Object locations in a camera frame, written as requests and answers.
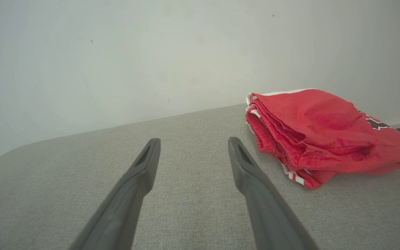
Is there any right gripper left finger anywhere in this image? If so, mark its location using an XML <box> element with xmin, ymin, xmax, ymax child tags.
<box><xmin>69</xmin><ymin>138</ymin><xmax>161</xmax><ymax>250</ymax></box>

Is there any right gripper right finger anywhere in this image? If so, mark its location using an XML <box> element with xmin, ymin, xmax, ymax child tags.
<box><xmin>228</xmin><ymin>136</ymin><xmax>320</xmax><ymax>250</ymax></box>

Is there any red jersey number 23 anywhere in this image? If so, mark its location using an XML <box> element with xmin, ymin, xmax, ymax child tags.
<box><xmin>245</xmin><ymin>104</ymin><xmax>400</xmax><ymax>190</ymax></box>

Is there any red garment white trim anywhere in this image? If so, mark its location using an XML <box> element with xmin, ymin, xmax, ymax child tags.
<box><xmin>246</xmin><ymin>89</ymin><xmax>400</xmax><ymax>175</ymax></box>

